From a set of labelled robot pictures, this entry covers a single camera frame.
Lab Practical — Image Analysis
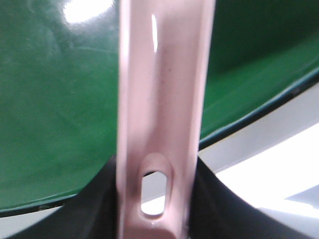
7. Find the pink plastic broom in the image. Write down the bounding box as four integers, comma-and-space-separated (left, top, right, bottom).
116, 0, 215, 239

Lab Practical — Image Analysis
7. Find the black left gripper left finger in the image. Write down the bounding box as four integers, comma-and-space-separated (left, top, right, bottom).
32, 154, 120, 239

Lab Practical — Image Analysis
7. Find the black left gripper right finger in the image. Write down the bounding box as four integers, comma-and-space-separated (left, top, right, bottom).
188, 158, 311, 239

